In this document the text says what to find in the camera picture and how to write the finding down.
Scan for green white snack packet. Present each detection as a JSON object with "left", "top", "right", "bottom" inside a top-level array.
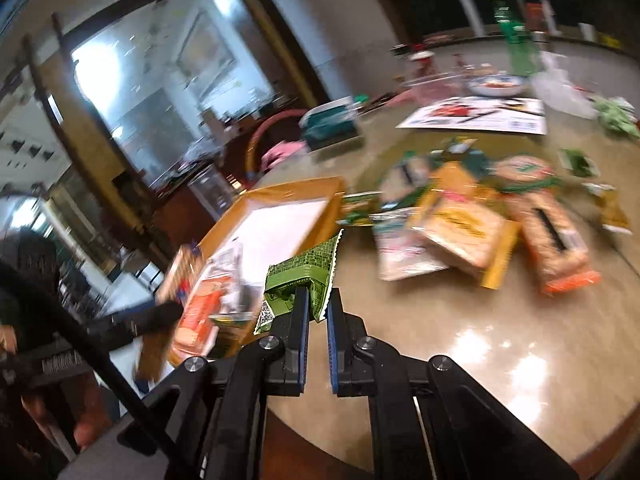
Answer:
[{"left": 442, "top": 136, "right": 493, "bottom": 171}]

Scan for white cylinder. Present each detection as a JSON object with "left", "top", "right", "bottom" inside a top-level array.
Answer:
[{"left": 459, "top": 0, "right": 485, "bottom": 37}]

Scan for orange snack packet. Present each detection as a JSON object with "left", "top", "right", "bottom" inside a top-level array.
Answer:
[{"left": 172, "top": 280, "right": 223, "bottom": 356}]

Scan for small dark green snack packet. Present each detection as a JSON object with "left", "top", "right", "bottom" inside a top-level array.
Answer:
[{"left": 557, "top": 147, "right": 600, "bottom": 178}]

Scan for green plastic bottle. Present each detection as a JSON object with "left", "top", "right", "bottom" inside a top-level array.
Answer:
[{"left": 492, "top": 0, "right": 543, "bottom": 78}]

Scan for clear plastic container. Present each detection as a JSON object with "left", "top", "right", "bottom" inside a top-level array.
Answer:
[{"left": 400, "top": 72, "right": 471, "bottom": 106}]

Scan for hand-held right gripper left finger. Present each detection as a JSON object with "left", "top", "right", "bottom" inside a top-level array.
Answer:
[{"left": 117, "top": 286, "right": 311, "bottom": 480}]

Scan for clear white snack packet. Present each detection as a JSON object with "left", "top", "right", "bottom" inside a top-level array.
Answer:
[{"left": 200, "top": 245, "right": 247, "bottom": 307}]

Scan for pink cloth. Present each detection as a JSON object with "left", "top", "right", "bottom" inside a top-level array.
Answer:
[{"left": 260, "top": 141, "right": 308, "bottom": 170}]

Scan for green patterned snack packet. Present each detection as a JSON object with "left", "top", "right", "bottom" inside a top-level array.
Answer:
[{"left": 254, "top": 230, "right": 346, "bottom": 336}]

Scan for black cable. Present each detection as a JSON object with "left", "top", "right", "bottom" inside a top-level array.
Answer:
[{"left": 47, "top": 290, "right": 201, "bottom": 480}]

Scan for crumpled green packet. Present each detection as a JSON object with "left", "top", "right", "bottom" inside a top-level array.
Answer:
[{"left": 595, "top": 96, "right": 640, "bottom": 140}]

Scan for red wooden chair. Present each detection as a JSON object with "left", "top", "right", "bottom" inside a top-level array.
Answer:
[{"left": 245, "top": 108, "right": 311, "bottom": 181}]

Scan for printed paper leaflet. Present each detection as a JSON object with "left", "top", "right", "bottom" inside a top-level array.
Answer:
[{"left": 395, "top": 96, "right": 547, "bottom": 136}]

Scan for teal tissue box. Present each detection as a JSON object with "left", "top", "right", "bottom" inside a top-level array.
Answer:
[{"left": 299, "top": 96, "right": 362, "bottom": 152}]

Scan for yellow cracker packet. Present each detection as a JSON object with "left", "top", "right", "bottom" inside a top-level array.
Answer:
[{"left": 407, "top": 162, "right": 523, "bottom": 291}]

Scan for round cracker packet green label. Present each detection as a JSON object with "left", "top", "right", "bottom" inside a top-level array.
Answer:
[{"left": 492, "top": 154, "right": 563, "bottom": 193}]

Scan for patterned ceramic bowl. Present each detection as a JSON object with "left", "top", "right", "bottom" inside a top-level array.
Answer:
[{"left": 467, "top": 74, "right": 528, "bottom": 97}]

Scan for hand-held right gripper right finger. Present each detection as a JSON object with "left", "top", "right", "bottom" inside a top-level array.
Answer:
[{"left": 325, "top": 287, "right": 581, "bottom": 480}]

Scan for pink white snack packet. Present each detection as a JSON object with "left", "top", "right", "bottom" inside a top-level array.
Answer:
[{"left": 372, "top": 210, "right": 451, "bottom": 282}]

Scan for brown snack packet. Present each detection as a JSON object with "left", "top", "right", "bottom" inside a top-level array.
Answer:
[{"left": 136, "top": 244, "right": 201, "bottom": 382}]

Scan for green-edged cracker packet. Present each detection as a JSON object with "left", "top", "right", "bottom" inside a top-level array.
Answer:
[{"left": 377, "top": 155, "right": 441, "bottom": 208}]

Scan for orange-edged cracker packet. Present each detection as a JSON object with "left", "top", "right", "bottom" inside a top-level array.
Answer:
[{"left": 505, "top": 190, "right": 603, "bottom": 295}]

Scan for clear plastic bag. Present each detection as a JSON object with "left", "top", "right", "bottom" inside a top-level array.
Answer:
[{"left": 530, "top": 50, "right": 598, "bottom": 120}]

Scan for golden cardboard box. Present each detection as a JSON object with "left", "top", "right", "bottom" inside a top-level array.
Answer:
[{"left": 167, "top": 176, "right": 347, "bottom": 366}]

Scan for person's left hand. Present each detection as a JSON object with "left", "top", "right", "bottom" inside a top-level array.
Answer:
[{"left": 22, "top": 375, "right": 121, "bottom": 456}]

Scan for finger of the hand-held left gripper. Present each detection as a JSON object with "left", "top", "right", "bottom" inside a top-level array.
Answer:
[{"left": 97, "top": 301, "right": 185, "bottom": 345}]

